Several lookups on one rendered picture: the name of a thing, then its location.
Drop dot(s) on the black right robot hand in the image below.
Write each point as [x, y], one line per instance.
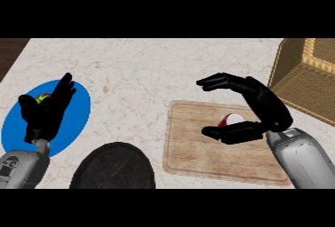
[266, 102]

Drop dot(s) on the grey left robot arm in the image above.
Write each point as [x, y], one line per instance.
[20, 168]

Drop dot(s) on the black round pan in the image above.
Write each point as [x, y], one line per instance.
[114, 168]

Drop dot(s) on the brown wicker basket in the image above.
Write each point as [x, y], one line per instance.
[308, 79]

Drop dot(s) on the wooden cutting board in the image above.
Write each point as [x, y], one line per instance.
[197, 156]

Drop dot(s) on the red can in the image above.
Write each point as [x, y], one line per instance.
[232, 119]

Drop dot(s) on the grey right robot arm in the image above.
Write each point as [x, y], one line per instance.
[302, 161]

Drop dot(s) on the red and green fruit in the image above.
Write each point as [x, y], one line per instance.
[43, 97]

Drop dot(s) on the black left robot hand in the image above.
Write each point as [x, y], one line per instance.
[46, 113]

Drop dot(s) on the blue oval plate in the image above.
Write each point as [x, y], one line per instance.
[74, 118]

